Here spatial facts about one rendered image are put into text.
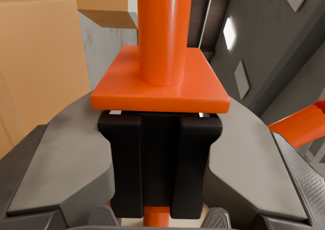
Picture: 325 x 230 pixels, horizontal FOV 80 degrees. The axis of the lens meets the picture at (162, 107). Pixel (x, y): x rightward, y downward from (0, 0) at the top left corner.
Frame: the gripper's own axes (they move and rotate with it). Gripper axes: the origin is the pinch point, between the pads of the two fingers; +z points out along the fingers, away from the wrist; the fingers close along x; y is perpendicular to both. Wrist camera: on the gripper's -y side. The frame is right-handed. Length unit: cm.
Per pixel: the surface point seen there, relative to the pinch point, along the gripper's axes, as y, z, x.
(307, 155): 181, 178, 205
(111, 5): 7, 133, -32
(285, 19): 49, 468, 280
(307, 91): 152, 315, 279
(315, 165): 125, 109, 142
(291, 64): 113, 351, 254
